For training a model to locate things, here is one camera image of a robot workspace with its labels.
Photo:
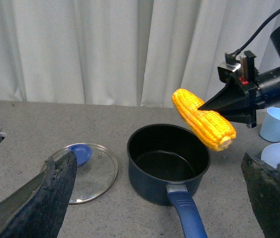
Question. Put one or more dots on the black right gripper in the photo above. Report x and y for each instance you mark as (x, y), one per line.
(240, 98)

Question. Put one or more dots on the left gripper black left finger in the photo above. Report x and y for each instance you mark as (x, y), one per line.
(38, 208)

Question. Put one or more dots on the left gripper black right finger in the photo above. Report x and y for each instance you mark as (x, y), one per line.
(263, 186)

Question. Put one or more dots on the yellow corn cob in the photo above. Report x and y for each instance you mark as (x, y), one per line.
(212, 129)

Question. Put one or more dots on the glass lid blue knob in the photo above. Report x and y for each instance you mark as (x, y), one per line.
(96, 172)

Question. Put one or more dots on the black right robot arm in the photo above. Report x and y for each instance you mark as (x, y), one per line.
(246, 89)

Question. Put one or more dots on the light blue cup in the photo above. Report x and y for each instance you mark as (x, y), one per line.
(270, 129)

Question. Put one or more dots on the dark blue saucepan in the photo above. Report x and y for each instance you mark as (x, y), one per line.
(166, 165)

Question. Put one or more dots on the grey-white curtain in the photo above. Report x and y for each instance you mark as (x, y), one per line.
(120, 52)

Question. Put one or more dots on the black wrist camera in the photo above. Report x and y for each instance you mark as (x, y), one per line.
(243, 69)

